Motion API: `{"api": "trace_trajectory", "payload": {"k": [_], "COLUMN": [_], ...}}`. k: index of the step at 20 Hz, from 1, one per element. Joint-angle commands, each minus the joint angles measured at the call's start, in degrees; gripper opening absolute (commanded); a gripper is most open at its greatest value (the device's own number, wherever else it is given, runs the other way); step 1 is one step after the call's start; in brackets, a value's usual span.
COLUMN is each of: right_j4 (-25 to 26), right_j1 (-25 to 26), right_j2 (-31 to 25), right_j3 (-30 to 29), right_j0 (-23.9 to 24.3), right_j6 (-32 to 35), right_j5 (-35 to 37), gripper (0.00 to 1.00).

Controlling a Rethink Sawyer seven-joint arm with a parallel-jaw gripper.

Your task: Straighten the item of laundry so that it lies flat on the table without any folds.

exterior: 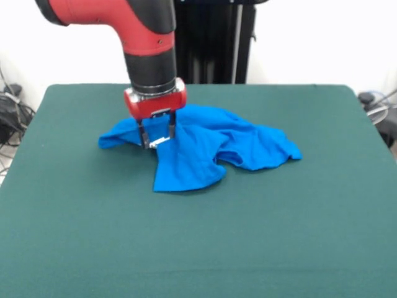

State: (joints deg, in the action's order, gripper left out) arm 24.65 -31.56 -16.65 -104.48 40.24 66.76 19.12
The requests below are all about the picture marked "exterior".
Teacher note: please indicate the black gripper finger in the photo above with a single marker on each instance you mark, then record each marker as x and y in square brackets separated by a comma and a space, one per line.
[172, 125]
[143, 133]

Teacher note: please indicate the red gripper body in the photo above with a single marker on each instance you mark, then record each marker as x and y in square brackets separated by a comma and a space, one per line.
[155, 105]

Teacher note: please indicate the blue shirt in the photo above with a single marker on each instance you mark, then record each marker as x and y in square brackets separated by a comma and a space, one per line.
[192, 155]

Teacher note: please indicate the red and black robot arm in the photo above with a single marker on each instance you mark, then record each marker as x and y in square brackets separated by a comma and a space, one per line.
[145, 34]

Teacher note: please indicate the dark green table cloth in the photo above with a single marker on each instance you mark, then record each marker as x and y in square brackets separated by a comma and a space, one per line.
[93, 242]

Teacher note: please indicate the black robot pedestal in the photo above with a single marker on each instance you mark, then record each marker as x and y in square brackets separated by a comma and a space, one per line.
[214, 40]

